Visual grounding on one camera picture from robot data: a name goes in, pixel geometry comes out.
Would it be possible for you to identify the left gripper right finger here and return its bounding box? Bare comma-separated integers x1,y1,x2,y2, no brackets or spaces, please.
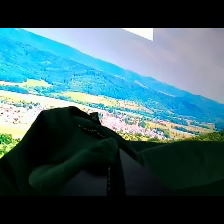
119,148,169,197

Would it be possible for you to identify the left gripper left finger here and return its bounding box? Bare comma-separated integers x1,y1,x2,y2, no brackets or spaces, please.
60,169,110,197

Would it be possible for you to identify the dark green garment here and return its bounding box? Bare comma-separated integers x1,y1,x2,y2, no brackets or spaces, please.
0,105,224,197

